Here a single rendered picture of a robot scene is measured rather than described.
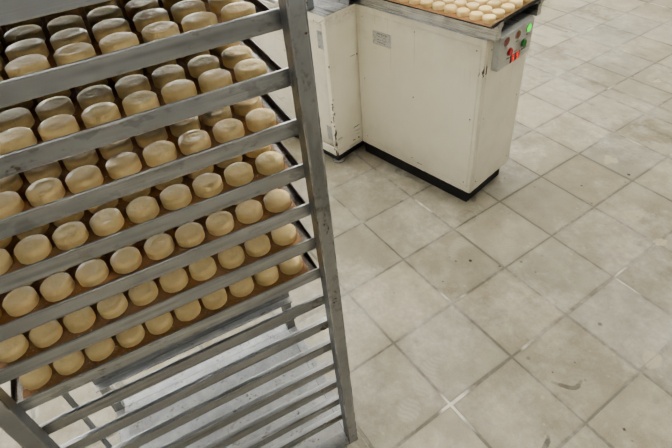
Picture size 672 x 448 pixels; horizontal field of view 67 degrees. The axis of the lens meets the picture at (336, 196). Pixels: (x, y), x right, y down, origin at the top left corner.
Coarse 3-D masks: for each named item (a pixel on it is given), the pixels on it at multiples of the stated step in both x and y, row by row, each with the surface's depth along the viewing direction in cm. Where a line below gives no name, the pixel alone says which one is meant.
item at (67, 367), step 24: (288, 264) 108; (240, 288) 104; (264, 288) 106; (168, 312) 101; (192, 312) 100; (216, 312) 102; (120, 336) 97; (144, 336) 99; (72, 360) 94; (96, 360) 95; (24, 384) 91; (48, 384) 93
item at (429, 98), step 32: (384, 32) 226; (416, 32) 213; (448, 32) 201; (384, 64) 236; (416, 64) 222; (448, 64) 209; (480, 64) 198; (512, 64) 213; (384, 96) 248; (416, 96) 232; (448, 96) 218; (480, 96) 206; (512, 96) 226; (384, 128) 260; (416, 128) 243; (448, 128) 227; (480, 128) 218; (512, 128) 242; (416, 160) 254; (448, 160) 238; (480, 160) 232; (448, 192) 254
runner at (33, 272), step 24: (288, 168) 87; (240, 192) 85; (264, 192) 88; (168, 216) 81; (192, 216) 83; (96, 240) 78; (120, 240) 79; (48, 264) 76; (72, 264) 78; (0, 288) 74
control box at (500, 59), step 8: (528, 16) 204; (520, 24) 199; (528, 24) 201; (504, 32) 195; (512, 32) 195; (528, 32) 204; (504, 40) 193; (512, 40) 198; (520, 40) 202; (528, 40) 207; (496, 48) 195; (504, 48) 196; (520, 48) 205; (528, 48) 210; (496, 56) 197; (504, 56) 199; (496, 64) 198; (504, 64) 201
